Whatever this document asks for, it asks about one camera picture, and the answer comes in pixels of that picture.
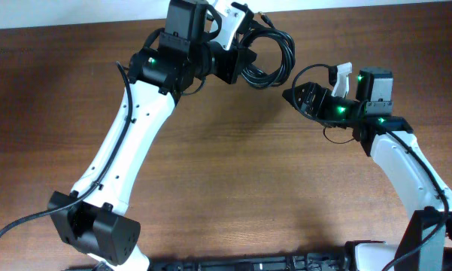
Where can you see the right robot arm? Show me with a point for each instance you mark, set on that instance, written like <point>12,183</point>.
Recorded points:
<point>390,141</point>

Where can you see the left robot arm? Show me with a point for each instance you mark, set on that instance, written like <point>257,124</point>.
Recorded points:
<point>197,40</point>

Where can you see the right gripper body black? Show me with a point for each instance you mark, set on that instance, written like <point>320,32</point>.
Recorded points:
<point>332,108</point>

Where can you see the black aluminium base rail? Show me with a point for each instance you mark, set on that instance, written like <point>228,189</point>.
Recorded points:
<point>270,261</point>

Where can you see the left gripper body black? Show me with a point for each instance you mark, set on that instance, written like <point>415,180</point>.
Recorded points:
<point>223,63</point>

